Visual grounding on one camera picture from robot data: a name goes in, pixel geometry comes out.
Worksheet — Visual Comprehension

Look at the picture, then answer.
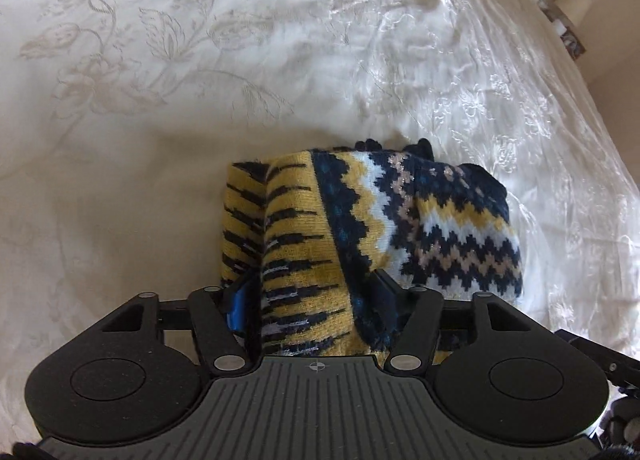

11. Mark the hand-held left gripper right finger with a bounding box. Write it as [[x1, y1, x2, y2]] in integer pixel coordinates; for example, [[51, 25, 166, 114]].
[[366, 269, 532, 375]]

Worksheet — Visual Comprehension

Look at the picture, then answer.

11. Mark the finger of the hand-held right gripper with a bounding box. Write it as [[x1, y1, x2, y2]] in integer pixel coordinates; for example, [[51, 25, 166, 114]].
[[554, 329, 640, 383]]

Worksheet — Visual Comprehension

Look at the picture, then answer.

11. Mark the bedside table with items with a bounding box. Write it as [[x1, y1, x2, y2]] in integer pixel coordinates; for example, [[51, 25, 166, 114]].
[[539, 0, 591, 62]]

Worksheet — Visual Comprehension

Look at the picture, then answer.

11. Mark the cream embroidered bedspread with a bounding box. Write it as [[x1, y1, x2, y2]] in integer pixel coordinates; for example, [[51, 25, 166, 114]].
[[0, 0, 640, 460]]

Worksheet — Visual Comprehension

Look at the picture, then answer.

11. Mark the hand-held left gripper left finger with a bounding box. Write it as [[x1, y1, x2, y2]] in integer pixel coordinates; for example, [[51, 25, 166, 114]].
[[99, 274, 251, 375]]

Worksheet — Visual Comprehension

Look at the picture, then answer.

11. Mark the patterned knit sweater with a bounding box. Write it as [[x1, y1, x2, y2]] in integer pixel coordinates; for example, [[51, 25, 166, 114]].
[[220, 137, 524, 368]]

